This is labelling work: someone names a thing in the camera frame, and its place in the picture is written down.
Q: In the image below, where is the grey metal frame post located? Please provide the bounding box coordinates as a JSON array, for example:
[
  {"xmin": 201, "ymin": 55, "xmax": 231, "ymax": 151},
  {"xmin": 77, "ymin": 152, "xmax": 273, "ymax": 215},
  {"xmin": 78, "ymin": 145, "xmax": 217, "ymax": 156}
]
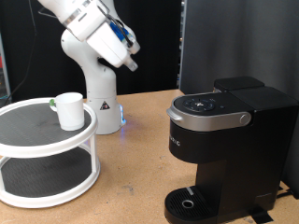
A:
[
  {"xmin": 177, "ymin": 0, "xmax": 186, "ymax": 91},
  {"xmin": 0, "ymin": 31, "xmax": 13, "ymax": 104}
]

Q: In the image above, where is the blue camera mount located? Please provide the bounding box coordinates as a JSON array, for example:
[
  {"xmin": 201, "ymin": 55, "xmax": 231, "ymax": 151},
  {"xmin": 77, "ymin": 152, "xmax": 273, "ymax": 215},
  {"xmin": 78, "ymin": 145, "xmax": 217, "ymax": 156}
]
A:
[{"xmin": 109, "ymin": 21, "xmax": 131, "ymax": 45}]

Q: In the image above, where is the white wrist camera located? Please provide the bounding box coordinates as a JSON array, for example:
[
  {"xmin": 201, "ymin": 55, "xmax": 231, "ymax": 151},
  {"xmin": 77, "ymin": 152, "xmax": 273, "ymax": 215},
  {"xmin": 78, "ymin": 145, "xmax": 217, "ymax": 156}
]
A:
[{"xmin": 122, "ymin": 29, "xmax": 142, "ymax": 56}]

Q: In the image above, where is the black tape strip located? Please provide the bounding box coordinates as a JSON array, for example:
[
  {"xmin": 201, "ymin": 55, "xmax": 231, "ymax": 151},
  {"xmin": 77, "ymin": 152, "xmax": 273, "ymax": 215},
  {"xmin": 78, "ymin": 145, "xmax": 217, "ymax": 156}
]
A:
[{"xmin": 248, "ymin": 205, "xmax": 275, "ymax": 224}]

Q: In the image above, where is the black hanging cable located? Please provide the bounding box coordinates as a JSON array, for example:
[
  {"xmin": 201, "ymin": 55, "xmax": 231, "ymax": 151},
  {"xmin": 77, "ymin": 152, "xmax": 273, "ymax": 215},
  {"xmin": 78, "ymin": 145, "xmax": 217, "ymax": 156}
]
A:
[{"xmin": 8, "ymin": 0, "xmax": 39, "ymax": 99}]

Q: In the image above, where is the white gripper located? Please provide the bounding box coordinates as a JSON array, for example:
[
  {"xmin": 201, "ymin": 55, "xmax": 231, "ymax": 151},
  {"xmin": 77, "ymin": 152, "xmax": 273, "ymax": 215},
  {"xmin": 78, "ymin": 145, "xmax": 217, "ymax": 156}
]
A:
[{"xmin": 86, "ymin": 23, "xmax": 139, "ymax": 73}]

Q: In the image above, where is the white two-tier turntable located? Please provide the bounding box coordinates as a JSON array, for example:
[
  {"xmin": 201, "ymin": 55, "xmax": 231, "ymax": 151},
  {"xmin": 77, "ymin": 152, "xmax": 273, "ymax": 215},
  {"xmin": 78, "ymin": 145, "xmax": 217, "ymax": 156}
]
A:
[{"xmin": 0, "ymin": 97, "xmax": 101, "ymax": 209}]

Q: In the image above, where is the black Keurig coffee machine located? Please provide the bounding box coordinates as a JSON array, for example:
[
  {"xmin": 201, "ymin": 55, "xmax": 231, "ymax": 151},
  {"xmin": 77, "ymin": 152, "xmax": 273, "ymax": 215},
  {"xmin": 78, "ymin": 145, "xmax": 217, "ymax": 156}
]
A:
[{"xmin": 164, "ymin": 76, "xmax": 299, "ymax": 224}]

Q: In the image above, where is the black power cable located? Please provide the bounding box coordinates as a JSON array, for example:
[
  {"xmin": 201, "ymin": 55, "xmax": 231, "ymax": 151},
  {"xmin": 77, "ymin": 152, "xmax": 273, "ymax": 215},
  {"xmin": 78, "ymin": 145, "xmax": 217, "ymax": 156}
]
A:
[{"xmin": 275, "ymin": 186, "xmax": 295, "ymax": 200}]

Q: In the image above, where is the white mug with green tape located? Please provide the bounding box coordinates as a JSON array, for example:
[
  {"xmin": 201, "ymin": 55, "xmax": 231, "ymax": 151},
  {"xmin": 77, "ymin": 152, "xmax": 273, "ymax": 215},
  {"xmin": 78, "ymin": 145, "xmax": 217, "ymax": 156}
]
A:
[{"xmin": 50, "ymin": 91, "xmax": 86, "ymax": 132}]

